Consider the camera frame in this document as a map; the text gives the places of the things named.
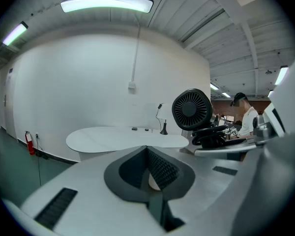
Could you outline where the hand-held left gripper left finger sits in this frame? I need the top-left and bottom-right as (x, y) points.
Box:
(19, 146), (167, 236)

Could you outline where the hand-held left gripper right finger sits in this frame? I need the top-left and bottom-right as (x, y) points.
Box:
(146, 146), (244, 232)

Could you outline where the grey round table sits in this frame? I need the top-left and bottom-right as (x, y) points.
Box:
(179, 141), (259, 161)

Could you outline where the black desk fan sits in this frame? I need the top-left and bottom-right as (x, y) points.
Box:
(171, 88), (239, 149)

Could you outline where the red fire extinguisher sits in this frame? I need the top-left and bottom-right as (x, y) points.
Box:
(24, 130), (36, 156)

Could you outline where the white door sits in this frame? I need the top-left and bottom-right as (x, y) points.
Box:
(3, 69), (17, 139)

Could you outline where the long curved ceiling light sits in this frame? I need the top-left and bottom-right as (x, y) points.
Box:
(60, 0), (154, 14)

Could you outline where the black lamp cable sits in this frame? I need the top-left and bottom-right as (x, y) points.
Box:
(155, 103), (163, 130)

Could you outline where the white wall conduit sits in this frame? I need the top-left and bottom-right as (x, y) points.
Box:
(131, 25), (141, 83)

